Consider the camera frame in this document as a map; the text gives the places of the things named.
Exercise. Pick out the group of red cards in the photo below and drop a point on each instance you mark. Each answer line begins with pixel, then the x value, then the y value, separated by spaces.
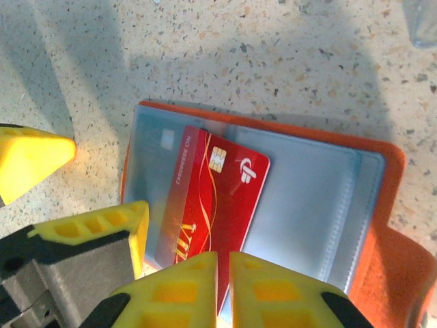
pixel 425 24

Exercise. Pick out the orange card holder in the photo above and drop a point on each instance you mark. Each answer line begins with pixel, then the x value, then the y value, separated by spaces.
pixel 307 205

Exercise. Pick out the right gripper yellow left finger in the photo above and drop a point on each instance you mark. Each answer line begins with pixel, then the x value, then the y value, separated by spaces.
pixel 170 300

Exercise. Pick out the red credit card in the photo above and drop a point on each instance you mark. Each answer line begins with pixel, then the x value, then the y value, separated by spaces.
pixel 222 191

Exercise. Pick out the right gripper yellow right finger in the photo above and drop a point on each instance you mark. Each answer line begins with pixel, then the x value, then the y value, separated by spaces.
pixel 280 300

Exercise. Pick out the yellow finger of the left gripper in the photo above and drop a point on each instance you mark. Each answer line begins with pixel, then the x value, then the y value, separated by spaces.
pixel 102 222
pixel 30 160

